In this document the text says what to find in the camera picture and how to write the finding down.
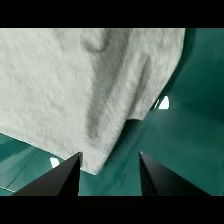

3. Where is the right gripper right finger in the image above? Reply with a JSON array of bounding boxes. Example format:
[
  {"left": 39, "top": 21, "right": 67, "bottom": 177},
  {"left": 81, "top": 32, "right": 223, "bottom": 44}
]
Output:
[{"left": 138, "top": 151, "right": 212, "bottom": 197}]

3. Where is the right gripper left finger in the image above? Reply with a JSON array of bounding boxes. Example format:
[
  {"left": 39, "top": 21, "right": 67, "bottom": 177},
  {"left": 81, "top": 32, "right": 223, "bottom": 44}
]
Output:
[{"left": 12, "top": 151, "right": 84, "bottom": 197}]

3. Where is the white garment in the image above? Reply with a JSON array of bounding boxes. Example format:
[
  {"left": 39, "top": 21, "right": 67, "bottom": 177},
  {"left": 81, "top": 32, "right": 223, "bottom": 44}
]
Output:
[{"left": 0, "top": 27, "right": 186, "bottom": 176}]

